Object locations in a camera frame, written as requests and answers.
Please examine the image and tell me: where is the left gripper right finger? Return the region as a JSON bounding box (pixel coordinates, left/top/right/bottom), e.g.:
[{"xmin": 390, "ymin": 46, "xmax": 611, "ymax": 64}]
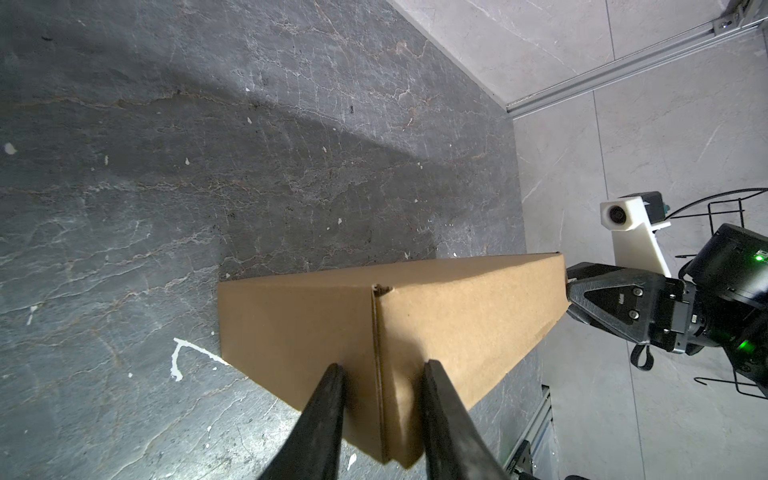
[{"xmin": 422, "ymin": 360, "xmax": 508, "ymax": 479}]

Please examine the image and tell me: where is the black wire hook rack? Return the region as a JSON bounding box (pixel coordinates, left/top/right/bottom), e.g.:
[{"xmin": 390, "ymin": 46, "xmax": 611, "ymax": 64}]
[{"xmin": 666, "ymin": 187, "xmax": 767, "ymax": 400}]

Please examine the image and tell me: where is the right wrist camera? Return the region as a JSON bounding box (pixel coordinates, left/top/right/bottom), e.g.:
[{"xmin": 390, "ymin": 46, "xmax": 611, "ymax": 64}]
[{"xmin": 600, "ymin": 191, "xmax": 672, "ymax": 278}]

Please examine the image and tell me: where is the brown cardboard box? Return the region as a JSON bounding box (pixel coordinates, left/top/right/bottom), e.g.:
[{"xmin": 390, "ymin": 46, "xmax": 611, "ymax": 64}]
[{"xmin": 217, "ymin": 253, "xmax": 568, "ymax": 467}]

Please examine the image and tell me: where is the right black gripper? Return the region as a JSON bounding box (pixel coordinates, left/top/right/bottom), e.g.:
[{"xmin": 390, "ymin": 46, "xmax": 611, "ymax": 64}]
[{"xmin": 566, "ymin": 262, "xmax": 715, "ymax": 356}]

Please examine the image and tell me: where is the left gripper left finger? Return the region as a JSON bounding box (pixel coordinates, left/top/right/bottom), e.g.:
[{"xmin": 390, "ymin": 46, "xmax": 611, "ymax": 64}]
[{"xmin": 259, "ymin": 363, "xmax": 346, "ymax": 479}]

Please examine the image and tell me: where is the aluminium mounting rail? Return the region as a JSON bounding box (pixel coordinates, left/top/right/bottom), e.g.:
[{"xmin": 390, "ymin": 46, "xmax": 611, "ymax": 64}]
[{"xmin": 504, "ymin": 385, "xmax": 560, "ymax": 479}]

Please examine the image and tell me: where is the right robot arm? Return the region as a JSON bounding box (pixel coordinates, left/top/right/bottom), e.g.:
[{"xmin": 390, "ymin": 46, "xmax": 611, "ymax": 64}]
[{"xmin": 566, "ymin": 223, "xmax": 767, "ymax": 397}]

